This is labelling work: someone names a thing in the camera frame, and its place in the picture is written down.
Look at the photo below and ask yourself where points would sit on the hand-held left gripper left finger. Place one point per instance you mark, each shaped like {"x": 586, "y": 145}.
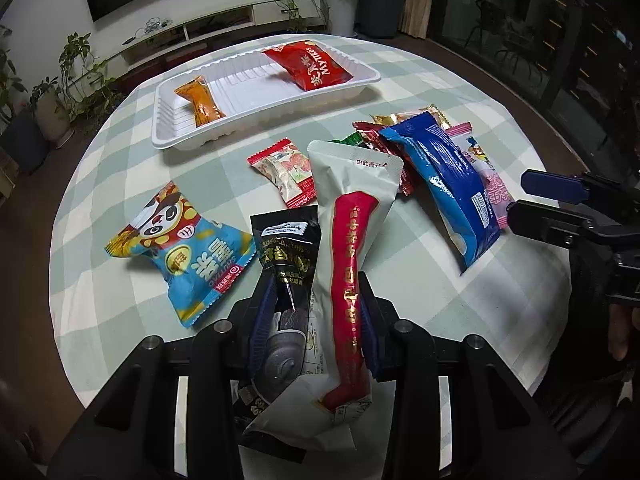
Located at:
{"x": 262, "y": 325}

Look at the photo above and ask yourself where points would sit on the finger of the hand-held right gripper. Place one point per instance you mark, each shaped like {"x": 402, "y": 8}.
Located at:
{"x": 545, "y": 222}
{"x": 550, "y": 186}

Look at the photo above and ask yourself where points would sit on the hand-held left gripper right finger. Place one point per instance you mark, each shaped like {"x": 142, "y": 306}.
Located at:
{"x": 372, "y": 345}

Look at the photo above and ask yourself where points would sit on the pink snack packet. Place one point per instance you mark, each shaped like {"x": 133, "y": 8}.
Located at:
{"x": 500, "y": 185}

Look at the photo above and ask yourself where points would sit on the black snack packet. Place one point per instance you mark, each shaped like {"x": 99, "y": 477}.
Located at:
{"x": 287, "y": 255}

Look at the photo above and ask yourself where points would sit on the blue panda snack bag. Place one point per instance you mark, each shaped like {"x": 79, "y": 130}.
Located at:
{"x": 200, "y": 270}

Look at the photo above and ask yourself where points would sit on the long blue snack packet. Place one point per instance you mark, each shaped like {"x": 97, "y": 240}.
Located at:
{"x": 450, "y": 185}

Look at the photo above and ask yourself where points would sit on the long white red-striped packet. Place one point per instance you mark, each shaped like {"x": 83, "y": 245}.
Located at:
{"x": 350, "y": 240}

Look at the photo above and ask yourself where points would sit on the small red-white snack packet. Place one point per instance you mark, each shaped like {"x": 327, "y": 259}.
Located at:
{"x": 285, "y": 170}

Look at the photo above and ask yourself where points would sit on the gold snack packet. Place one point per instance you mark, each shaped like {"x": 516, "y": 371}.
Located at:
{"x": 400, "y": 117}

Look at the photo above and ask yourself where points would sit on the dark red snack packet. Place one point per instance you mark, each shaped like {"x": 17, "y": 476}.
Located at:
{"x": 372, "y": 137}

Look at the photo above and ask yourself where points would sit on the green snack packet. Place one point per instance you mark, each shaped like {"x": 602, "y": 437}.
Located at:
{"x": 352, "y": 139}

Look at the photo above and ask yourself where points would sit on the white plastic tray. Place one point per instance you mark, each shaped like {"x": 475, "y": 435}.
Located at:
{"x": 250, "y": 90}

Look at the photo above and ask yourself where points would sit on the person's right hand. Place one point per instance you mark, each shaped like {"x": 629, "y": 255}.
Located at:
{"x": 622, "y": 332}

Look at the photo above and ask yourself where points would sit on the dark glass door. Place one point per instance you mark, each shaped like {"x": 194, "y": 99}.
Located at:
{"x": 500, "y": 10}

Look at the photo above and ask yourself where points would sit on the green-white checked tablecloth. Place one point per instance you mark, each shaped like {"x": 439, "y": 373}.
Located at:
{"x": 150, "y": 170}

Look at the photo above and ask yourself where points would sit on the orange snack packet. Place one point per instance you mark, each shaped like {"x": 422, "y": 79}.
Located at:
{"x": 202, "y": 105}

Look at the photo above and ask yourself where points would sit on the beige curtain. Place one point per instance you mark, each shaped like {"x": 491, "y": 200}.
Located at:
{"x": 417, "y": 0}

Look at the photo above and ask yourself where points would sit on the large red snack bag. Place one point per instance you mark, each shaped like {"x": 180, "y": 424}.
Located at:
{"x": 310, "y": 67}

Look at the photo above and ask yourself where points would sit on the small plant in white pot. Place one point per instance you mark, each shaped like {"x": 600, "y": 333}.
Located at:
{"x": 55, "y": 120}

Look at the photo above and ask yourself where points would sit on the leafy tree in dark pot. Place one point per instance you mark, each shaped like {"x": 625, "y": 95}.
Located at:
{"x": 25, "y": 145}

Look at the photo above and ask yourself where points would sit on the white television cabinet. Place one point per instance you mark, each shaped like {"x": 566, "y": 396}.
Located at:
{"x": 260, "y": 10}

